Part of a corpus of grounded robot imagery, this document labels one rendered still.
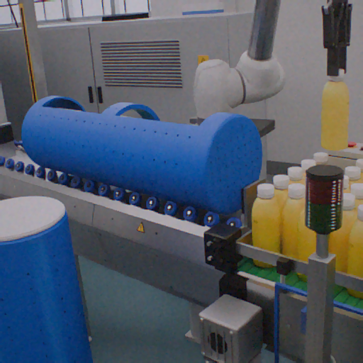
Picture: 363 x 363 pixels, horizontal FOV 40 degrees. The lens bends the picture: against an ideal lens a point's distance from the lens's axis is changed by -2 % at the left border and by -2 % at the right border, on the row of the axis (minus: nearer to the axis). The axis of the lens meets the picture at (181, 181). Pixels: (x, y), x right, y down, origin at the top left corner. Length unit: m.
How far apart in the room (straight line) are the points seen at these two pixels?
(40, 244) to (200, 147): 0.48
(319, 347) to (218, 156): 0.58
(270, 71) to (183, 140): 0.79
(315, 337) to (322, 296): 0.09
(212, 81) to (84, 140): 0.61
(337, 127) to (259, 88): 0.80
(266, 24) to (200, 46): 1.20
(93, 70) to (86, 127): 2.05
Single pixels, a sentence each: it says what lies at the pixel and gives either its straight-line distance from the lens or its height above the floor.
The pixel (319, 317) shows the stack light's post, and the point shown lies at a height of 0.98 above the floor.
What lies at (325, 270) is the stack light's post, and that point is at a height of 1.08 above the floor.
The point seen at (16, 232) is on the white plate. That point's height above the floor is 1.04.
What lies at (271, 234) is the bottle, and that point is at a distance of 1.24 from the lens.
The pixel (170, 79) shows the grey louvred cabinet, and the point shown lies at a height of 1.07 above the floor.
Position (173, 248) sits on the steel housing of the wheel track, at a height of 0.85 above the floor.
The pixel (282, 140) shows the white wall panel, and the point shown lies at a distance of 4.43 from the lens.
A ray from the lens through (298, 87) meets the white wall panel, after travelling 4.27.
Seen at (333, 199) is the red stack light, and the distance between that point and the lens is 0.85.
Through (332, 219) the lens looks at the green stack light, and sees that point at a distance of 0.86.
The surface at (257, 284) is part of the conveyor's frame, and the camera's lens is 1.22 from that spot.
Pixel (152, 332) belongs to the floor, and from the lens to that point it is 2.61.
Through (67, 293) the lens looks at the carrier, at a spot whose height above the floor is 0.82.
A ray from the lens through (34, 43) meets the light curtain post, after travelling 2.62.
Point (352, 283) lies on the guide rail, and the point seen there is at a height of 0.96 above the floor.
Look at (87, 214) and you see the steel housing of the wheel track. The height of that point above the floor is 0.87.
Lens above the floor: 1.54
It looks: 20 degrees down
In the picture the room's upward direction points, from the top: 4 degrees counter-clockwise
